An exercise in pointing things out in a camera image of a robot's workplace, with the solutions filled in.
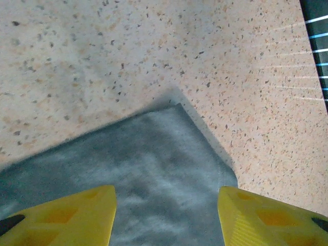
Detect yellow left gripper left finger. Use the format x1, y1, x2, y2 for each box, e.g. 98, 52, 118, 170
0, 184, 117, 246

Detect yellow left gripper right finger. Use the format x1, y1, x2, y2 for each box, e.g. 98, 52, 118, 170
217, 186, 328, 246

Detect grey t-shirt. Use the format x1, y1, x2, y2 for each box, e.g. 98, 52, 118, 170
0, 102, 238, 246

